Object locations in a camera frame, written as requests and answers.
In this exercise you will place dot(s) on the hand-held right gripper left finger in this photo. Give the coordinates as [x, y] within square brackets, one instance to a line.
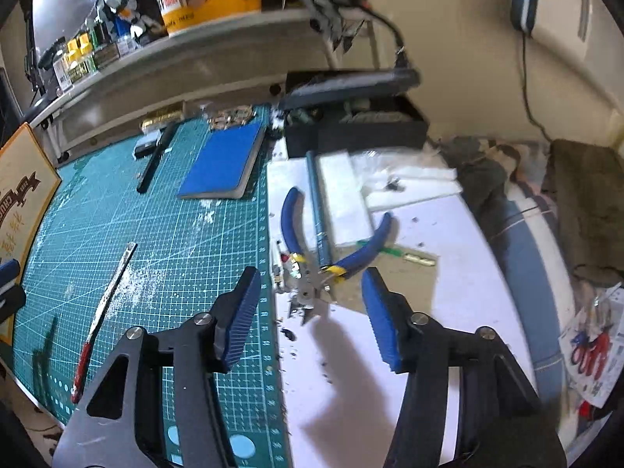
[241, 321]

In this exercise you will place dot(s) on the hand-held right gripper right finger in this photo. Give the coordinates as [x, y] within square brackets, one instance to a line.
[382, 324]

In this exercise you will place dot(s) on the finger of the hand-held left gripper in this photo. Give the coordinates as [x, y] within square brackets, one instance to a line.
[9, 271]
[10, 302]

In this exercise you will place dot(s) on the white desktop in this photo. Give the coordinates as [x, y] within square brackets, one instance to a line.
[468, 273]

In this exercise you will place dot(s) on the brown cardboard piece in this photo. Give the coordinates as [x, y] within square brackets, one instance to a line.
[399, 285]

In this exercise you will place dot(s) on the pale yellow plastic piece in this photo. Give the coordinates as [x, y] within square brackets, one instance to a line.
[418, 259]

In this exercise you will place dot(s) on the green plastic sprue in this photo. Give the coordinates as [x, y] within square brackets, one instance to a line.
[387, 249]

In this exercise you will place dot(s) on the wooden sign board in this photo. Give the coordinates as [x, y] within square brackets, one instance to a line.
[24, 195]

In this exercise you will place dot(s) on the white plastic case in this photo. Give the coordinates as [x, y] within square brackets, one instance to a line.
[343, 195]

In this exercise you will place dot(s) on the teal metal pen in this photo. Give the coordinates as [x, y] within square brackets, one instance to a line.
[317, 204]

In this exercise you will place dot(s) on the green cutting mat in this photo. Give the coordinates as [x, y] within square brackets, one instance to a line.
[146, 214]

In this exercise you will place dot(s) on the clear plastic bag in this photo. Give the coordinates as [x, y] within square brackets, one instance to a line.
[414, 180]

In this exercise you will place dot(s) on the blue notebook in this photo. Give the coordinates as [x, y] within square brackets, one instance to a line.
[219, 161]

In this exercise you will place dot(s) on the camouflage cloth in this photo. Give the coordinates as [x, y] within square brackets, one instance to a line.
[480, 175]

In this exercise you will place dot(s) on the black pen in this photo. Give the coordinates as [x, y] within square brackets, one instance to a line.
[156, 161]

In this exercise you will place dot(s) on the small black and white box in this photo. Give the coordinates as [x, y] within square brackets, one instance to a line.
[146, 146]

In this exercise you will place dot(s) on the black storage box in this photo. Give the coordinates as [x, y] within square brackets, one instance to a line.
[365, 131]

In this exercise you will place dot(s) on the packet of metal parts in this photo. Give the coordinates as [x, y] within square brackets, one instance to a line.
[229, 118]

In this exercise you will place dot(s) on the red scissors in package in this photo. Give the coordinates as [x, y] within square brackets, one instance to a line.
[592, 351]

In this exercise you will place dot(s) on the gold metal item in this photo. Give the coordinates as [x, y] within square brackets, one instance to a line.
[163, 116]

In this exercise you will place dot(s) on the row of paint bottles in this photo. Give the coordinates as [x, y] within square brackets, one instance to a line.
[83, 58]

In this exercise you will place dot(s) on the white desk shelf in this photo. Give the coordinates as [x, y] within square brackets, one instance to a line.
[195, 58]

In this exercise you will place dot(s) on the white robot model figure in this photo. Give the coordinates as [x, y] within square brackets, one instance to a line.
[119, 0]

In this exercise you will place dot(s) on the white and blue wall device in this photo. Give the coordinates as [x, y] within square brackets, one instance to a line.
[551, 5]

